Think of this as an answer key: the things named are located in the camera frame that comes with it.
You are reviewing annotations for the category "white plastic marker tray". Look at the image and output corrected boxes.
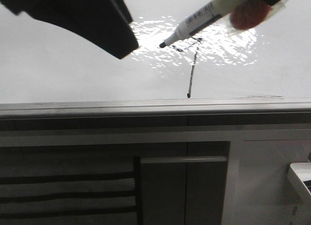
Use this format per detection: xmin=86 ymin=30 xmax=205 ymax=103
xmin=288 ymin=162 xmax=311 ymax=206

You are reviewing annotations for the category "white whiteboard with aluminium frame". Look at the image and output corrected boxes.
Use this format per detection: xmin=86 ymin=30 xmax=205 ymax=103
xmin=0 ymin=0 xmax=311 ymax=119

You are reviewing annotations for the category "white black-capped whiteboard marker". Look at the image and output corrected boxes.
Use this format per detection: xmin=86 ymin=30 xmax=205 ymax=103
xmin=159 ymin=0 xmax=248 ymax=48

